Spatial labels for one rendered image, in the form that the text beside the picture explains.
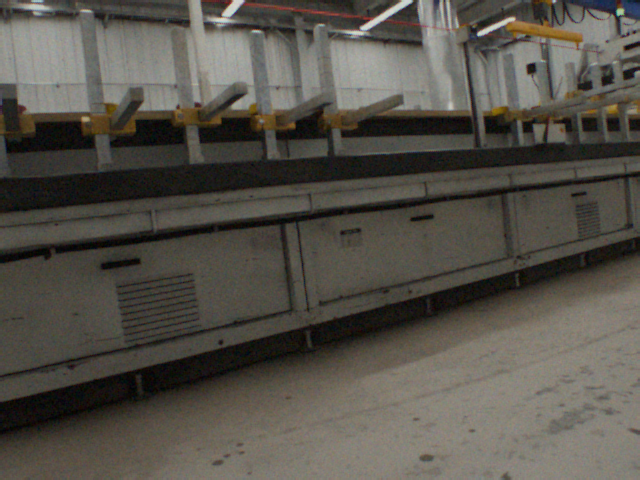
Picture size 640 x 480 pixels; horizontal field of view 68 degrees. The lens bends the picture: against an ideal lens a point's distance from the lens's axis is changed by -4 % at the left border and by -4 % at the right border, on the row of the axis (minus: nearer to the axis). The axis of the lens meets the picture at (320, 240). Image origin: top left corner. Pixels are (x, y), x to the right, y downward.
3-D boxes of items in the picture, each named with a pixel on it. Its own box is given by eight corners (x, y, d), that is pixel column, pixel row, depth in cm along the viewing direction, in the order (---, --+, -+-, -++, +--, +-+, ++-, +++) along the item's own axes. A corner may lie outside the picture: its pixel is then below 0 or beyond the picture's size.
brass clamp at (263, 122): (296, 128, 159) (294, 112, 158) (258, 129, 152) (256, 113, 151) (287, 132, 164) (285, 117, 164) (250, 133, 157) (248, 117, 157)
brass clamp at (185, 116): (222, 123, 146) (220, 106, 145) (177, 124, 139) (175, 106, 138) (215, 127, 151) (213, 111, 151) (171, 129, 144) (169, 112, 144)
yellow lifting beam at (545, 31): (584, 47, 714) (581, 26, 712) (513, 35, 625) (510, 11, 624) (578, 49, 721) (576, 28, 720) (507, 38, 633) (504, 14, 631)
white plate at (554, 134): (567, 144, 237) (565, 123, 237) (535, 145, 224) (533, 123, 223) (566, 144, 238) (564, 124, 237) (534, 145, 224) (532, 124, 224)
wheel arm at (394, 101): (405, 107, 146) (403, 92, 146) (396, 106, 144) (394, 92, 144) (327, 136, 183) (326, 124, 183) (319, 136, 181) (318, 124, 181)
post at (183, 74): (205, 188, 144) (184, 26, 141) (194, 189, 142) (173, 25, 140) (201, 190, 147) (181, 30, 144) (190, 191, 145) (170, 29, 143)
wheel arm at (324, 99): (335, 105, 133) (333, 90, 133) (324, 105, 131) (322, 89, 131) (266, 137, 170) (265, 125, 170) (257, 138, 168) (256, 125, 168)
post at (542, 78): (557, 159, 234) (545, 60, 232) (553, 159, 233) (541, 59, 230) (551, 160, 237) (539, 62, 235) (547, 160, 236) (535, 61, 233)
